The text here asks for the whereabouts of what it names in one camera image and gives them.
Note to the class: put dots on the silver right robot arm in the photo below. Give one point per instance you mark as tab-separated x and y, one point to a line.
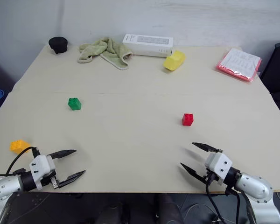
254	186

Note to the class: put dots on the white cardboard box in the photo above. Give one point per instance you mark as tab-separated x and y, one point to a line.
147	45

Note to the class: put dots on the yellow toy block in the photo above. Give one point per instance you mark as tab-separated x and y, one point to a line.
18	145

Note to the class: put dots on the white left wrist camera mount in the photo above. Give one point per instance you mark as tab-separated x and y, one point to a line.
43	164

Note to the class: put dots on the yellow sponge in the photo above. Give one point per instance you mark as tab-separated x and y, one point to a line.
174	60

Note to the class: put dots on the red toy block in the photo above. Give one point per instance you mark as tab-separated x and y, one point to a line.
187	120

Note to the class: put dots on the red packet with white sheet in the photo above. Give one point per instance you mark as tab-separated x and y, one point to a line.
240	63

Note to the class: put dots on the green toy block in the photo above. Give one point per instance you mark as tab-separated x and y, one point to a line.
74	104

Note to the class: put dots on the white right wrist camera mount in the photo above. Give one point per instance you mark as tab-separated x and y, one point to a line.
218	163

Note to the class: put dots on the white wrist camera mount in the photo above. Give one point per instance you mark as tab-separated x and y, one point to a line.
43	164
218	163

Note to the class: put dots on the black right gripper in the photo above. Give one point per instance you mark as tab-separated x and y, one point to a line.
212	178

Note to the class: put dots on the black chair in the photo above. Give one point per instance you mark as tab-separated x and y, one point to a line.
276	77

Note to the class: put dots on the light green towel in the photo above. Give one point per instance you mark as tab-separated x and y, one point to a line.
112	50

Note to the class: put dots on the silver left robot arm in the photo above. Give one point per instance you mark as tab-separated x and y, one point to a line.
4	186

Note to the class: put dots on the black round cap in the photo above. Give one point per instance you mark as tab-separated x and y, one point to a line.
58	44

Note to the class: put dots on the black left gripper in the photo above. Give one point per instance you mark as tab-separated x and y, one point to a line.
51	180

